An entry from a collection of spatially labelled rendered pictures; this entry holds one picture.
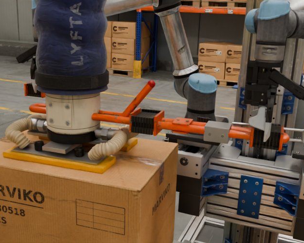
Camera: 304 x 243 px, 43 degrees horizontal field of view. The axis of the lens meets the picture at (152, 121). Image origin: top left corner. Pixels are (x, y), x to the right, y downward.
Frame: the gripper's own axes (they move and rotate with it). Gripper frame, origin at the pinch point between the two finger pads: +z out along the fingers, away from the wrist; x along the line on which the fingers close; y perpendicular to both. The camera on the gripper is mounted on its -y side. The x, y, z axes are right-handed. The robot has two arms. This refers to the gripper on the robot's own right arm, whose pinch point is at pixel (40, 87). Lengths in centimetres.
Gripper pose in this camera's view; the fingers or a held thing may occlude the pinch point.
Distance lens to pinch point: 164.1
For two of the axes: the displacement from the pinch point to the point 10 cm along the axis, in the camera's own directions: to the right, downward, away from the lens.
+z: -0.4, 9.6, 2.9
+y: 9.5, 1.3, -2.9
